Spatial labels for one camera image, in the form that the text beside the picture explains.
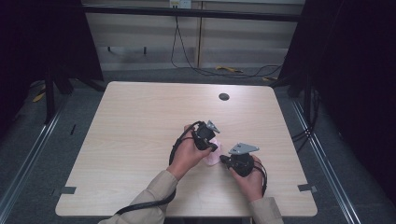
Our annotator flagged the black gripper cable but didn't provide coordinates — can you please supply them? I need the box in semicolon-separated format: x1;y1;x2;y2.
114;119;204;217
253;160;269;198

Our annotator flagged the black cable bundle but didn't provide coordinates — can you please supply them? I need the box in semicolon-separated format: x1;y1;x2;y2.
290;88;322;154

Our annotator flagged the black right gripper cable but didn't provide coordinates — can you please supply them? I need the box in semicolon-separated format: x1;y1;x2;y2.
253;160;269;198

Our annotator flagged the white wall power outlet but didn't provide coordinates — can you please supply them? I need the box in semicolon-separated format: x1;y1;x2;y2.
168;0;192;9

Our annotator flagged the person's left hand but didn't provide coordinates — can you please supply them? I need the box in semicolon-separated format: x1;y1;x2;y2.
165;124;217;182

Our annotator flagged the black horizontal bar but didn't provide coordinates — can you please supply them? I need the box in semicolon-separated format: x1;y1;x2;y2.
81;5;303;23

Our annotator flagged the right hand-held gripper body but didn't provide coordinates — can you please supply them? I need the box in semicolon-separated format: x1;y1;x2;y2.
228;142;261;178

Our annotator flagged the person's right hand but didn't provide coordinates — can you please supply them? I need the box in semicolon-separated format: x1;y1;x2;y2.
230;154;266;203

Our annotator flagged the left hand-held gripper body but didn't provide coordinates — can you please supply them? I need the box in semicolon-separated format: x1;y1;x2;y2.
191;119;221;152

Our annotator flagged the black metal stand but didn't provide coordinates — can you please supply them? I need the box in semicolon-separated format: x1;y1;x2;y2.
44;66;75;125

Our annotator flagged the black floor cable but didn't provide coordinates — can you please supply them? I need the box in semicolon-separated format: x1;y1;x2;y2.
169;15;284;79

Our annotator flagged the metal floor rail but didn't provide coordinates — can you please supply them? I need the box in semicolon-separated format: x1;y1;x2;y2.
0;102;69;217
290;98;362;224

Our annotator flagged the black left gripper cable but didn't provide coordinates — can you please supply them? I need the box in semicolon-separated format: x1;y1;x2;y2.
114;119;204;217

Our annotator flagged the grey tape strip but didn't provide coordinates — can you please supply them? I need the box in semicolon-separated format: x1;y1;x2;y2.
60;186;78;196
297;183;318;193

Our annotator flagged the black curtain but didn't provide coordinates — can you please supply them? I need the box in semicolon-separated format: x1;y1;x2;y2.
277;0;396;204
0;0;105;132

